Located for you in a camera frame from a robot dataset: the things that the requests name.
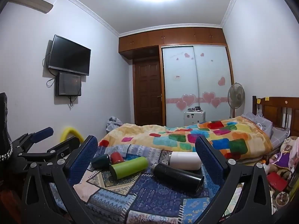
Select plush doll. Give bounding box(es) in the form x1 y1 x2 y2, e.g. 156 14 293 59
269 136 298 170

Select brown overhead wooden cabinets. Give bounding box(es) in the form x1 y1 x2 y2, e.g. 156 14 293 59
119 27 226 60

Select black thermos bottle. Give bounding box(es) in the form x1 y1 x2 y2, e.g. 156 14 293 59
151 163 204 196

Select wooden headboard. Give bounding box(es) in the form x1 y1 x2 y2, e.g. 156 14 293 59
252 96 298 136

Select green thermos bottle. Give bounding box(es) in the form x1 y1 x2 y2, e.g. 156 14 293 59
110 157 149 180

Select blue patchwork patterned blanket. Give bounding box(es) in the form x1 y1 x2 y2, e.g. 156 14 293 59
73 166 219 223

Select red cup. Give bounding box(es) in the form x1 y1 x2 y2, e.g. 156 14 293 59
110 152 124 165

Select white bedside cabinet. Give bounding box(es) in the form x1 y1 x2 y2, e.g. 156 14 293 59
184 110 205 126

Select yellow foam tube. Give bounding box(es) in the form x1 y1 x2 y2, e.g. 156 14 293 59
60 127 85 143

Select wall mounted black television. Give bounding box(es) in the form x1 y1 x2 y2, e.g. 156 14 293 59
47 34 91 76

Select grey pillow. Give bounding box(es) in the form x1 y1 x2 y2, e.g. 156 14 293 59
242 112 289 149

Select dark green cup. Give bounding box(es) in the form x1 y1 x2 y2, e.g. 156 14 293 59
91 154 111 170

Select brown wooden door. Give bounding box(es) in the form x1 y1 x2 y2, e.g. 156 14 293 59
133 57 163 126

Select red box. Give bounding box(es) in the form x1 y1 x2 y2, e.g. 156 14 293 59
266 172 287 192

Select white mug with tan handle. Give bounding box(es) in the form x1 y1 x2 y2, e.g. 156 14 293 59
168 152 202 171

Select colourful squares yellow duvet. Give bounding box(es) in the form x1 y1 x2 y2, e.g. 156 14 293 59
99 116 274 160

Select standing electric fan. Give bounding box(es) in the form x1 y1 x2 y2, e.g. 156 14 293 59
227 83 245 118

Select small black wall monitor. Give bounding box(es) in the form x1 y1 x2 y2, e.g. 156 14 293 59
55 72 82 97

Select frosted sliding wardrobe with hearts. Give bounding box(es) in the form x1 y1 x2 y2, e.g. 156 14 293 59
162 45 232 127

